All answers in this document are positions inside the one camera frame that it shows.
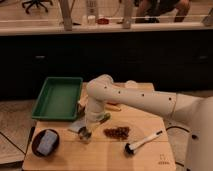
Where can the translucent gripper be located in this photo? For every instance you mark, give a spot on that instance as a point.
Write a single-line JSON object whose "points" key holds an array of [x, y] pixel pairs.
{"points": [[91, 126]]}

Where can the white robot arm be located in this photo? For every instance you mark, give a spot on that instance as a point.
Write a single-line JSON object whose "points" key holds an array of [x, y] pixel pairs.
{"points": [[195, 112]]}

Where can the white cup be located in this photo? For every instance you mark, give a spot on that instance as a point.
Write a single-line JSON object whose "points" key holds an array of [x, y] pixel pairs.
{"points": [[131, 84]]}

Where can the green cucumber toy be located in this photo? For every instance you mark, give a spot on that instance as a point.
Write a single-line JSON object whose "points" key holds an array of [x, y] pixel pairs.
{"points": [[106, 117]]}

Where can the grey cloth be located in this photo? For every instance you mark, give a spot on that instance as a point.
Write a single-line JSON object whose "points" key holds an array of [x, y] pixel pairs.
{"points": [[77, 125]]}

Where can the yellow corn toy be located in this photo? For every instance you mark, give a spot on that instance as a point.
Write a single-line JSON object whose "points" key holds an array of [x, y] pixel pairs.
{"points": [[113, 107]]}

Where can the green plastic tray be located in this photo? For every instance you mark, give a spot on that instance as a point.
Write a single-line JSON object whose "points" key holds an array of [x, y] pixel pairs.
{"points": [[58, 98]]}

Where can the black and white brush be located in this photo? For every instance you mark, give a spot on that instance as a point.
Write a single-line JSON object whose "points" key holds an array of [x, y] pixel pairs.
{"points": [[131, 148]]}

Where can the blue sponge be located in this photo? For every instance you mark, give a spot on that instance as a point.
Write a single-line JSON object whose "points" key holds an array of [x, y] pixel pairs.
{"points": [[47, 141]]}

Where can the red object on shelf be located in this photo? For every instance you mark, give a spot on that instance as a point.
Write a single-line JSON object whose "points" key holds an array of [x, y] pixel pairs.
{"points": [[102, 21]]}

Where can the person in background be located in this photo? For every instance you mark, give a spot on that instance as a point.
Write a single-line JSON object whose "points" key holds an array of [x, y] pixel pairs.
{"points": [[154, 8]]}

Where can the black office chair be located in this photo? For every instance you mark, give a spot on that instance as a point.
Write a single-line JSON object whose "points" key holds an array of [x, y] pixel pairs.
{"points": [[28, 4]]}

